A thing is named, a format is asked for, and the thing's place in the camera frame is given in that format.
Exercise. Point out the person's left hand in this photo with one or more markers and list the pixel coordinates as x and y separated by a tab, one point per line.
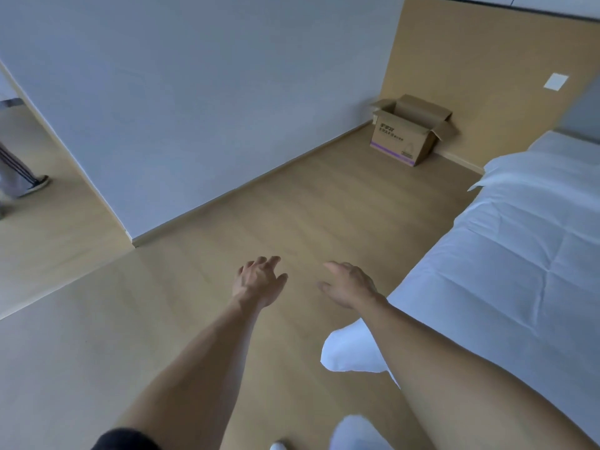
255	285

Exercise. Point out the person's right hand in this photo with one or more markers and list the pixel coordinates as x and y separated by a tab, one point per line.
351	285

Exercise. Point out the person's right thumb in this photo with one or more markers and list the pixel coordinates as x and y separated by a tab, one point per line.
327	289

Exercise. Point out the person's left middle finger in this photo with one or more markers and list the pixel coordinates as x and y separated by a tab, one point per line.
259	262

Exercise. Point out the person's left thumb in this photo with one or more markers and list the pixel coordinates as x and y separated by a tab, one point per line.
279	285

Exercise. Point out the person's right forearm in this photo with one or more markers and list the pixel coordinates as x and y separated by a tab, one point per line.
450	384

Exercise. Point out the person's left forearm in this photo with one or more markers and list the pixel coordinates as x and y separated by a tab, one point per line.
201	370

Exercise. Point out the white slipper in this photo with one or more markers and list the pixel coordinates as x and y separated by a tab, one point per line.
358	433
278	446

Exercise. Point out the open cardboard box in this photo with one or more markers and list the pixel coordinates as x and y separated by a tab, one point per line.
408	133

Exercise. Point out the white duvet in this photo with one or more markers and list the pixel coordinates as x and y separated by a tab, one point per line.
506	257

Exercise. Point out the black sleeve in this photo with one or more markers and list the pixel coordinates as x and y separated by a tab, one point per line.
124	440

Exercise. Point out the white pillow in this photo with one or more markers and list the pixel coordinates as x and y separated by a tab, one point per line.
567	144

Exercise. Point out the wooden headboard wall panel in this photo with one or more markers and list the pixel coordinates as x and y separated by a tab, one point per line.
478	70

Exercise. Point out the white wall switch plate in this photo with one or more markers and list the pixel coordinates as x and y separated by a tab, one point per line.
556	81

